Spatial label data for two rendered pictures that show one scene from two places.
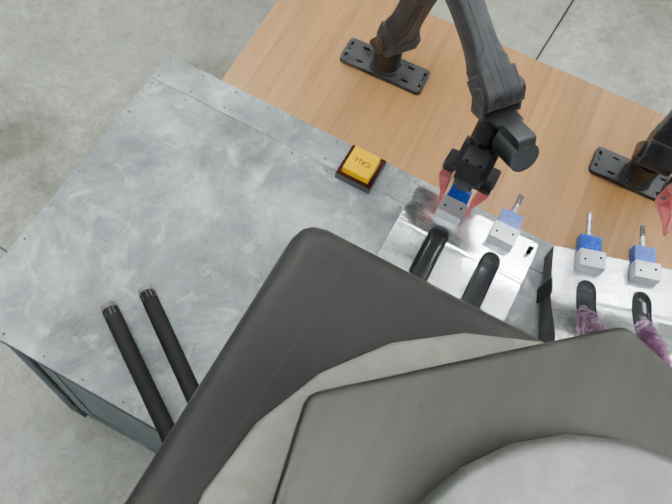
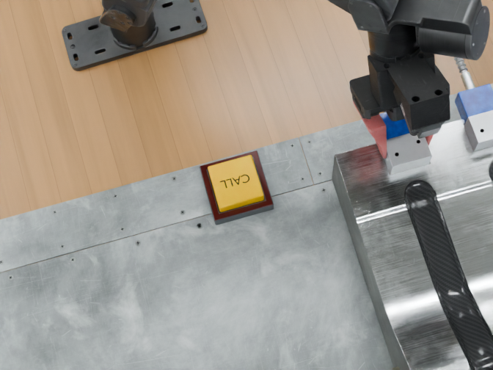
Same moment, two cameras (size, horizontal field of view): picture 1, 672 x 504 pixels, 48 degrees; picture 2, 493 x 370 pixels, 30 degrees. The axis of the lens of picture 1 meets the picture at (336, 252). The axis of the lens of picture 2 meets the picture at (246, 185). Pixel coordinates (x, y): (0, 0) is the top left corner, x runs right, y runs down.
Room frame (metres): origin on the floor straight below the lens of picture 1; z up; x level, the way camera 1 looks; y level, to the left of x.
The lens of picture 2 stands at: (0.46, 0.14, 1.96)
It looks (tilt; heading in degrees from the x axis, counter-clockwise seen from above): 71 degrees down; 335
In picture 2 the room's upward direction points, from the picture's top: 8 degrees counter-clockwise
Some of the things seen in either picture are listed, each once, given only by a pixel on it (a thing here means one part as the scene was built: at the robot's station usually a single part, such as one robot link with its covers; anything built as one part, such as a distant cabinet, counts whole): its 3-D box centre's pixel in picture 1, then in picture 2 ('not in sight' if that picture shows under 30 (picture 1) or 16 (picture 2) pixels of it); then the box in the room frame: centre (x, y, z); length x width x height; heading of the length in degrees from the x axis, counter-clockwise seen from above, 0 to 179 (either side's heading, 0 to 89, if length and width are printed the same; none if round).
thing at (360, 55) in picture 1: (387, 56); (130, 17); (1.12, -0.02, 0.84); 0.20 x 0.07 x 0.08; 75
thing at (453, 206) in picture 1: (459, 194); (392, 122); (0.77, -0.21, 0.89); 0.13 x 0.05 x 0.05; 163
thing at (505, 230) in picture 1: (510, 219); (475, 99); (0.74, -0.32, 0.89); 0.13 x 0.05 x 0.05; 163
